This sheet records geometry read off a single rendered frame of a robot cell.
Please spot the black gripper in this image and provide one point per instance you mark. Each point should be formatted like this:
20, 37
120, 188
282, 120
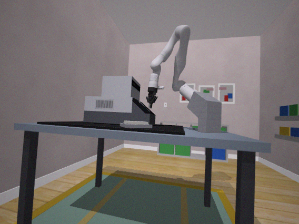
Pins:
151, 98

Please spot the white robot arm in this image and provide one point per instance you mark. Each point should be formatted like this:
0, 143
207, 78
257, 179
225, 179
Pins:
181, 32

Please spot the white real-time pcr machine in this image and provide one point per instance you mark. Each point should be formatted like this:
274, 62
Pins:
119, 102

